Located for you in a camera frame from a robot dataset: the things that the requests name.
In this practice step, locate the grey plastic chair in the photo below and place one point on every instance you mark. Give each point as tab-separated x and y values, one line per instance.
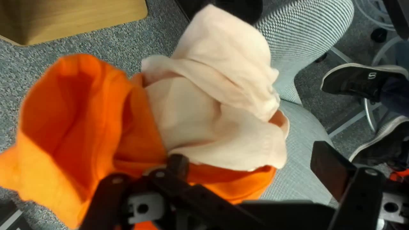
307	38

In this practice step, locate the orange cloth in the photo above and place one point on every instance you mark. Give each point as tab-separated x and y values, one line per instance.
72	110

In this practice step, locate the black sneaker white sole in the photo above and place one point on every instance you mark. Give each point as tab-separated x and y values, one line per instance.
384	144
358	80

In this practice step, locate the peach cloth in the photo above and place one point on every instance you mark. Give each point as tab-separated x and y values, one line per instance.
212	84

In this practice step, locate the wooden stand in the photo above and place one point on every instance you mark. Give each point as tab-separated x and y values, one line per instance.
64	16

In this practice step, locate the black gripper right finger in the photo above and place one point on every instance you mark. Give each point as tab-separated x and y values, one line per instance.
358	191

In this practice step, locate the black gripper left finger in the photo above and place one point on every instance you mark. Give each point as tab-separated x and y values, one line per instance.
128	191

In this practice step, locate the blue jeans leg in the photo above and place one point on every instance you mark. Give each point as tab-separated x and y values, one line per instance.
397	97

